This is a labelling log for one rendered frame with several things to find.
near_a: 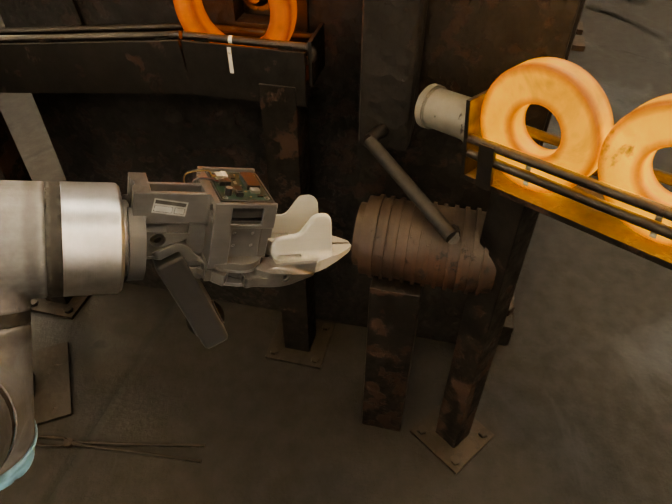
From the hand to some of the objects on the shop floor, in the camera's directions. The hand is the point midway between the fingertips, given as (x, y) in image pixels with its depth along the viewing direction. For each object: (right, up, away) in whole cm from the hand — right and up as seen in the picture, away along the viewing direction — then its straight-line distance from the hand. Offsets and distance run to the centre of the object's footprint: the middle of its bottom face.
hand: (335, 252), depth 56 cm
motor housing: (+14, -33, +61) cm, 71 cm away
